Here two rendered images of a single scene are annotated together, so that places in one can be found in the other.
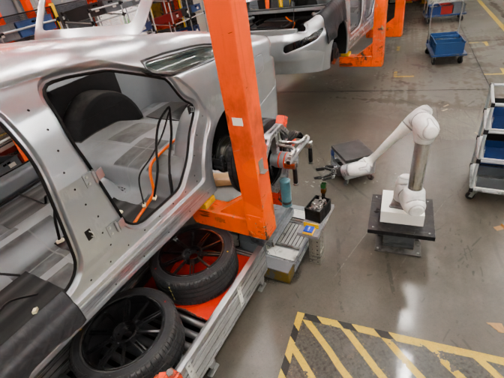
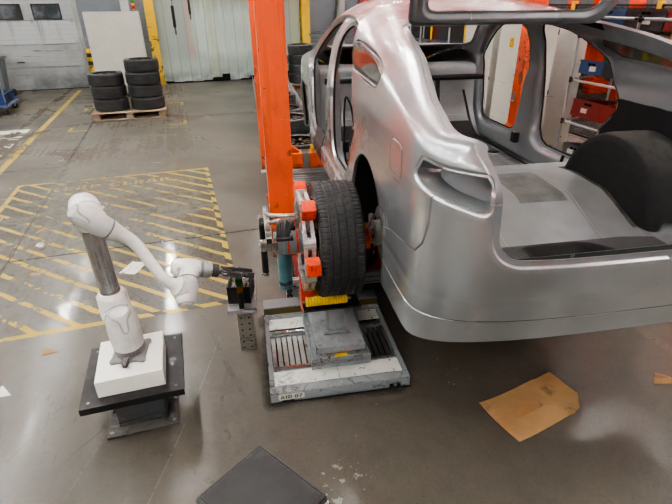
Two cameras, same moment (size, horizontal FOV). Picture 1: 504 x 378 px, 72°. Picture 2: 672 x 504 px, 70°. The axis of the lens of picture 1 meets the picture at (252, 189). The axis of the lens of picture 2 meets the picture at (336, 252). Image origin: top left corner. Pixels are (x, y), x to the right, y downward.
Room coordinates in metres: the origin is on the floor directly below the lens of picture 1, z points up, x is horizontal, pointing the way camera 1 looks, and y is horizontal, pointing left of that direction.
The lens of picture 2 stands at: (4.43, -1.80, 2.06)
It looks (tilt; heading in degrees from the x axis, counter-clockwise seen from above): 27 degrees down; 137
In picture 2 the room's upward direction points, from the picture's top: 1 degrees counter-clockwise
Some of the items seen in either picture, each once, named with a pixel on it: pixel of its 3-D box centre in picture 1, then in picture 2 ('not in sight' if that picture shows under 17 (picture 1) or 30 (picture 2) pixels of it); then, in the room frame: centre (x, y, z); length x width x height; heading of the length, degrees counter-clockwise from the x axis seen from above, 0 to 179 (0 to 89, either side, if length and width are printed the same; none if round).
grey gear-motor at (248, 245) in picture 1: (248, 232); not in sight; (2.33, 0.10, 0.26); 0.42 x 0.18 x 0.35; 57
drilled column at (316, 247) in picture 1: (316, 241); (245, 319); (2.12, -0.46, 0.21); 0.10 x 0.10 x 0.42; 57
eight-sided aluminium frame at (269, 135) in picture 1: (276, 159); (304, 240); (2.50, -0.24, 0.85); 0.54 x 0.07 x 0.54; 147
